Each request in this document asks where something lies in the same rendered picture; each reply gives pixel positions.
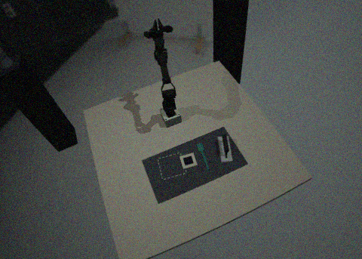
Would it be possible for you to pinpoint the white square tile with dark centre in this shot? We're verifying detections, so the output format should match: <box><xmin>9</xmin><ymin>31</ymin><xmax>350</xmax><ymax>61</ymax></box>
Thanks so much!
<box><xmin>179</xmin><ymin>153</ymin><xmax>198</xmax><ymax>169</ymax></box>

